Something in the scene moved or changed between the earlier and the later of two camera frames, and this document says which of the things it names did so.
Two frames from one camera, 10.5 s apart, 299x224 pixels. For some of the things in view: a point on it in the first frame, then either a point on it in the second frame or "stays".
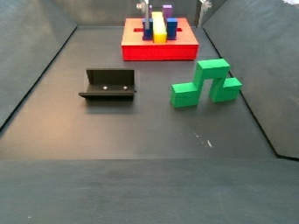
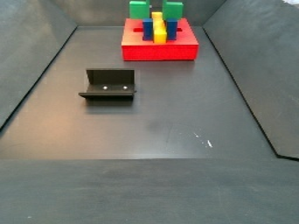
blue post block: (173, 28) stays
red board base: (139, 50) stays
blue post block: (147, 32) stays
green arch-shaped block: (225, 87) -> (139, 10)
